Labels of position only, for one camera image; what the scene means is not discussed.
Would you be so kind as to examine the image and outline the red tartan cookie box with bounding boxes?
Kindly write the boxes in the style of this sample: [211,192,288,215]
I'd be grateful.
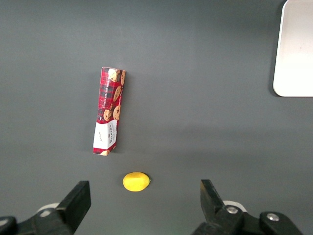
[92,66,127,157]

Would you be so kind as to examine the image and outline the white rectangular plastic tray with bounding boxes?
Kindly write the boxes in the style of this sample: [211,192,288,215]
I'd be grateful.
[272,0,313,97]

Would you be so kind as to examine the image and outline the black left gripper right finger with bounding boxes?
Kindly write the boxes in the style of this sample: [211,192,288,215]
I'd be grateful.
[192,179,304,235]

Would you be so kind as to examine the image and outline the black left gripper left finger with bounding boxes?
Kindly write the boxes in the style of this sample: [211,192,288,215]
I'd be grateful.
[0,180,91,235]

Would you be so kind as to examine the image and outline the yellow lemon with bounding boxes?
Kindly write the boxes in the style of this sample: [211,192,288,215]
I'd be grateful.
[122,172,152,192]

